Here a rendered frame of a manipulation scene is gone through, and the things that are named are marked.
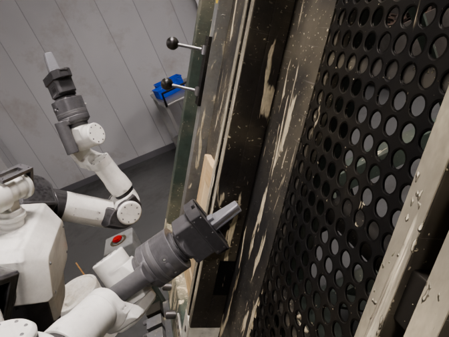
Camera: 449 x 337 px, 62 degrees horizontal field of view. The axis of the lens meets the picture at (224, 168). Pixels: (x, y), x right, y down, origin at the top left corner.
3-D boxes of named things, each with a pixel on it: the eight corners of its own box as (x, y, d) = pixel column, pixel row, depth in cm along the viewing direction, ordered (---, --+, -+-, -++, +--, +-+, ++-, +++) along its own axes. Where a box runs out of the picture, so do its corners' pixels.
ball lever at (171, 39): (209, 57, 111) (168, 49, 114) (212, 44, 110) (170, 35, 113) (205, 57, 108) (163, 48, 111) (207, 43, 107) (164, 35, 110)
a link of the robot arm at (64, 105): (66, 76, 117) (81, 113, 119) (35, 83, 111) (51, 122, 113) (79, 63, 107) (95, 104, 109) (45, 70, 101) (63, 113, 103)
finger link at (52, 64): (52, 52, 109) (61, 73, 110) (41, 53, 107) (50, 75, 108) (54, 50, 108) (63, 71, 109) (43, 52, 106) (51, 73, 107)
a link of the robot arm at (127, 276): (177, 271, 76) (131, 302, 76) (146, 227, 76) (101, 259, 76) (168, 291, 65) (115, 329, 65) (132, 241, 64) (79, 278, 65)
